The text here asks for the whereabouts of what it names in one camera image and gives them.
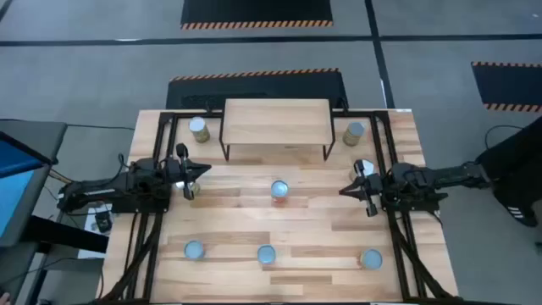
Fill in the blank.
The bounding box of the person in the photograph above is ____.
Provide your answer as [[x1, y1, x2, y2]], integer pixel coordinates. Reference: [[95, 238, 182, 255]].
[[476, 116, 542, 228]]

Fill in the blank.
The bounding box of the white paper sheet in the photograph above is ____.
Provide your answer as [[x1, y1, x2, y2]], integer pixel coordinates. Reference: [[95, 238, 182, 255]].
[[78, 202, 114, 260]]

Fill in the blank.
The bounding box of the wooden shelf with black legs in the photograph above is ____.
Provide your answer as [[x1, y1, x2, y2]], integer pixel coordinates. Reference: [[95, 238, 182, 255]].
[[218, 98, 337, 163]]

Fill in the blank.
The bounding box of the red label tin can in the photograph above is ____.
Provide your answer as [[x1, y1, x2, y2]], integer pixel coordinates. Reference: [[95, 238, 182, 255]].
[[257, 244, 278, 266]]

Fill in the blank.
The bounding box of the mixed fruit label tin can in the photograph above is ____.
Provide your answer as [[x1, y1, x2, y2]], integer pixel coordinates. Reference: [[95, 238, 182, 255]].
[[269, 179, 290, 208]]

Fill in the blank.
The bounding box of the small black device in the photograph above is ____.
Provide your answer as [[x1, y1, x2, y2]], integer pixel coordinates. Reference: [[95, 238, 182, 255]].
[[93, 210, 113, 234]]

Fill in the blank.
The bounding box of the black metal table frame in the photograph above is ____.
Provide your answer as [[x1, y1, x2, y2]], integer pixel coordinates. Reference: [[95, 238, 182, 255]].
[[99, 108, 456, 304]]

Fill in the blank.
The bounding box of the black striped-edge floor mat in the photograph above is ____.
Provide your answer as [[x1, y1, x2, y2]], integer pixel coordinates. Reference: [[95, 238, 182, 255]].
[[180, 0, 335, 31], [470, 61, 542, 114], [164, 67, 349, 110]]

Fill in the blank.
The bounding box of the black floor cable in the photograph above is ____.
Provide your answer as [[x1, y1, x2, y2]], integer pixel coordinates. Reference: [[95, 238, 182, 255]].
[[484, 124, 524, 150], [65, 122, 136, 131]]

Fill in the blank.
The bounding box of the green oranges label tin can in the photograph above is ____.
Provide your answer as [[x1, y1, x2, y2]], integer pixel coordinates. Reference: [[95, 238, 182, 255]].
[[342, 121, 366, 147]]

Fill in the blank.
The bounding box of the grey cart top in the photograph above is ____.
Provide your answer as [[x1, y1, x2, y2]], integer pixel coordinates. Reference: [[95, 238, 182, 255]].
[[0, 119, 69, 164]]

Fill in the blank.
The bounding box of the yellow cable bundle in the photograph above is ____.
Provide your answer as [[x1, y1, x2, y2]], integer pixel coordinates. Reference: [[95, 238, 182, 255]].
[[48, 168, 71, 184]]

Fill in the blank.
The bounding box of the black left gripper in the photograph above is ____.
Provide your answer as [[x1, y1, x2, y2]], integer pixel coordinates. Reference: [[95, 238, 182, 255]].
[[163, 143, 213, 201]]

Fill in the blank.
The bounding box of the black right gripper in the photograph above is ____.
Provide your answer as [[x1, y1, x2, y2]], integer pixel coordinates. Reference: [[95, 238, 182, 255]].
[[339, 159, 393, 218]]

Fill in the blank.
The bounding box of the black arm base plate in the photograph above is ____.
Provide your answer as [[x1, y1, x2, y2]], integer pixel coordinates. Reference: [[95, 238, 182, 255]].
[[382, 192, 442, 213], [110, 192, 171, 214]]

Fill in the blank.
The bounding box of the orange label tin can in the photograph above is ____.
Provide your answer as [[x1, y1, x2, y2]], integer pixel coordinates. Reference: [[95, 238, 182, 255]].
[[183, 240, 207, 261]]

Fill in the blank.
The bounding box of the blue screen monitor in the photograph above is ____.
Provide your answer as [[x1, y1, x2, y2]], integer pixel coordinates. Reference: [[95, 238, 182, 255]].
[[0, 130, 58, 249]]

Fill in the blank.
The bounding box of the multicolour label tin can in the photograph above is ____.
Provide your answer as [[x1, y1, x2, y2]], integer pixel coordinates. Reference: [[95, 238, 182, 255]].
[[359, 248, 384, 271]]

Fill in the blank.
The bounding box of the black stand beam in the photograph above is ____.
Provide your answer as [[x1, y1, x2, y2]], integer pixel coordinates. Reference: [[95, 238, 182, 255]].
[[23, 214, 110, 254]]

